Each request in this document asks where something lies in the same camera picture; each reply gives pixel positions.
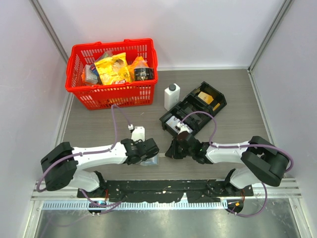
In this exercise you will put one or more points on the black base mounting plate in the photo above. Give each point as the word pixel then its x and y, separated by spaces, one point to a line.
pixel 168 191

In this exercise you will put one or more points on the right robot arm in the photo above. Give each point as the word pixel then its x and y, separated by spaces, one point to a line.
pixel 262 161

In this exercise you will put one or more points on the white card boxes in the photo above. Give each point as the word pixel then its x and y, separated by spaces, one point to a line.
pixel 172 122

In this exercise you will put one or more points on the black compartment organizer tray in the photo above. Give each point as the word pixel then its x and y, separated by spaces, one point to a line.
pixel 192 103

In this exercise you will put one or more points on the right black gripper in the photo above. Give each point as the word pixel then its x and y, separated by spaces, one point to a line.
pixel 173 152

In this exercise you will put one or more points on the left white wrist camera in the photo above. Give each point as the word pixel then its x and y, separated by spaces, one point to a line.
pixel 137 132

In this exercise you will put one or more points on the yellow chips bag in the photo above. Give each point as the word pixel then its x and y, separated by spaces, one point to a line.
pixel 113 70

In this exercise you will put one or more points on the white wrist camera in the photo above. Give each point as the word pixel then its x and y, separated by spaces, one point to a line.
pixel 137 132
pixel 181 127

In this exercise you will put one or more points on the orange snack bag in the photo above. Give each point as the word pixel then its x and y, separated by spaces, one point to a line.
pixel 139 62

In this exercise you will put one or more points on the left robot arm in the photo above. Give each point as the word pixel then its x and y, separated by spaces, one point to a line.
pixel 65 165

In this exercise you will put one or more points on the white bottle grey cap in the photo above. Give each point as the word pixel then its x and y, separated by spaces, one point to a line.
pixel 171 96

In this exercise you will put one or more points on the red plastic shopping basket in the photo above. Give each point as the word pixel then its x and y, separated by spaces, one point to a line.
pixel 95 97

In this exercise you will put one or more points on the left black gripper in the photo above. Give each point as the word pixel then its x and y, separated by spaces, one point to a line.
pixel 136 142

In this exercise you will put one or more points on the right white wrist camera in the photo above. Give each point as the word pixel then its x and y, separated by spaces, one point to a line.
pixel 181 127

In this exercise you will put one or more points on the grey green snack packet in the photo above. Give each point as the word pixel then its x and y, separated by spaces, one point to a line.
pixel 88 77

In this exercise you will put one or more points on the grey leather card holder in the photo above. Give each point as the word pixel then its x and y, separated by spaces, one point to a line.
pixel 150 162

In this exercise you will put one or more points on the black labelled jar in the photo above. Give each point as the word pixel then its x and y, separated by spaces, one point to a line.
pixel 143 74

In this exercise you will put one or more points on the white slotted cable duct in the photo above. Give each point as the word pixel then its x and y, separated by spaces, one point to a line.
pixel 182 205

